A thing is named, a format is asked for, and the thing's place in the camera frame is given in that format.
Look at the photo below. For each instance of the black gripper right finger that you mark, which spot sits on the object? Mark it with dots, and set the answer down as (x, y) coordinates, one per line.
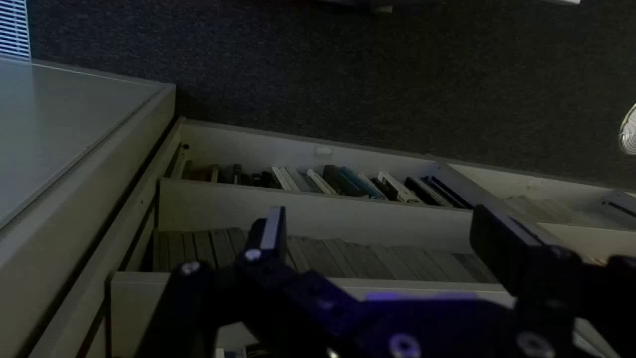
(523, 259)

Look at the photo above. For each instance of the dark green book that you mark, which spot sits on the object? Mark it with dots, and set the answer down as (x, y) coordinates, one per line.
(354, 182)

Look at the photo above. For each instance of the white ribbed radiator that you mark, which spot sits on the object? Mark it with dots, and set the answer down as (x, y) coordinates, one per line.
(12, 26)

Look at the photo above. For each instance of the grey metal bookshelf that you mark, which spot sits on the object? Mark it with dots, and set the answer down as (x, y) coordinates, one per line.
(568, 200)
(298, 211)

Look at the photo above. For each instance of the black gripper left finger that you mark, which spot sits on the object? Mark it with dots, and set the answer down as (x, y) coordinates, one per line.
(270, 231)

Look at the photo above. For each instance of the white rounded object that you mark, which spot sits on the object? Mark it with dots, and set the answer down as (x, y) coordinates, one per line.
(628, 130)

